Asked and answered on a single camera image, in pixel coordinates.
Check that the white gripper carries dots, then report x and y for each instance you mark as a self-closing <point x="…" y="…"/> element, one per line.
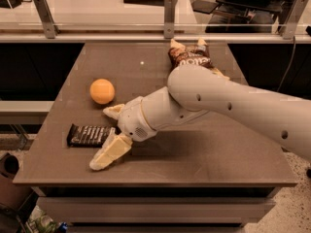
<point x="132" y="118"/>

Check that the black rxbar chocolate wrapper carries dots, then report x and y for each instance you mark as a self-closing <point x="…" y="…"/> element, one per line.
<point x="89" y="136"/>

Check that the orange fruit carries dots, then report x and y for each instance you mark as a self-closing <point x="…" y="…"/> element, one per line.
<point x="102" y="91"/>

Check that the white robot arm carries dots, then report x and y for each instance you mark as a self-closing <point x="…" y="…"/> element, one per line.
<point x="192" y="91"/>

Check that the brown table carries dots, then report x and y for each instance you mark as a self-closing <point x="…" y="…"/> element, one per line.
<point x="211" y="171"/>

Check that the Late July chips bag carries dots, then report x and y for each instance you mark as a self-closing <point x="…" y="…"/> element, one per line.
<point x="198" y="54"/>

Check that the dark bin lower left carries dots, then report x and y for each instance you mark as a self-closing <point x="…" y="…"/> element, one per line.
<point x="12" y="196"/>

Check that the seated person behind glass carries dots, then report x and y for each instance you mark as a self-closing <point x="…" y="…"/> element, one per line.
<point x="228" y="17"/>

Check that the left metal glass bracket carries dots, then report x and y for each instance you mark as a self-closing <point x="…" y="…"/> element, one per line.
<point x="45" y="15"/>

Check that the metal glass bracket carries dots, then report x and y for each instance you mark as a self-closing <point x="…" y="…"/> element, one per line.
<point x="169" y="18"/>
<point x="289" y="27"/>
<point x="45" y="15"/>

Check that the middle metal glass bracket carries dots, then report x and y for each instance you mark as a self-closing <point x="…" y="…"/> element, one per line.
<point x="169" y="18"/>

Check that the right metal glass bracket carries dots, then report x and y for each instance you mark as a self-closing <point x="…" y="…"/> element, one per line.
<point x="289" y="27"/>

